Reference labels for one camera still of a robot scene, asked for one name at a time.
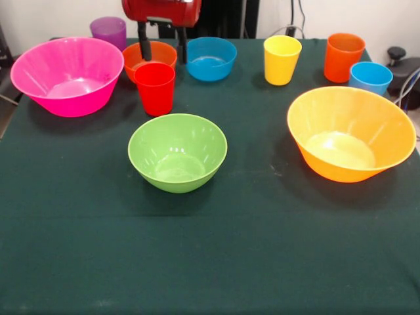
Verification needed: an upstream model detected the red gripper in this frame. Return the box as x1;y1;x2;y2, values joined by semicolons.
121;0;203;65

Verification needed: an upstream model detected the green plastic bowl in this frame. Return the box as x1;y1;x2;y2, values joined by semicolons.
127;113;228;194

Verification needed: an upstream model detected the orange plastic bowl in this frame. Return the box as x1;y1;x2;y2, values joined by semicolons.
122;40;179;84

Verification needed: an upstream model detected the red plastic cup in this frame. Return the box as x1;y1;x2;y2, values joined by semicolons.
133;62;177;117

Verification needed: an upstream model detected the blue plastic bowl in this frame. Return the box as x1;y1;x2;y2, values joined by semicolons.
185;36;238;82

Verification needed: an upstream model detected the purple plastic cup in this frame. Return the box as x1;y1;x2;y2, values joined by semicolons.
90;16;128;53

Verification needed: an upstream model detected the pink plastic bowl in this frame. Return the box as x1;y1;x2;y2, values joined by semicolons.
10;36;125;118

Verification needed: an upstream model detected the yellow plastic cup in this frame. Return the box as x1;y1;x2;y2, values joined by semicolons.
263;35;303;87

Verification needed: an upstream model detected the orange plastic cup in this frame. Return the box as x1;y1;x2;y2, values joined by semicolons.
324;32;366;83

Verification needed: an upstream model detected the dark green tablecloth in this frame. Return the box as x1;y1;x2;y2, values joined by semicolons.
0;37;420;315

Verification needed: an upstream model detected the yellow plastic bowl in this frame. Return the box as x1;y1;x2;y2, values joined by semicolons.
286;85;417;183

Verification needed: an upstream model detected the blue plastic cup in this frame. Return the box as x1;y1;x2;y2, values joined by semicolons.
348;61;394;96

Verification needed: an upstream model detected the black clamp stand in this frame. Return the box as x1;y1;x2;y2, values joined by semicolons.
386;46;420;99

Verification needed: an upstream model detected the black wall cable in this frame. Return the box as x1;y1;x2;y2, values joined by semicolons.
272;0;306;39

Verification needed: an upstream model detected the grey cable bundle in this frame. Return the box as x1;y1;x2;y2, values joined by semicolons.
395;68;420;114

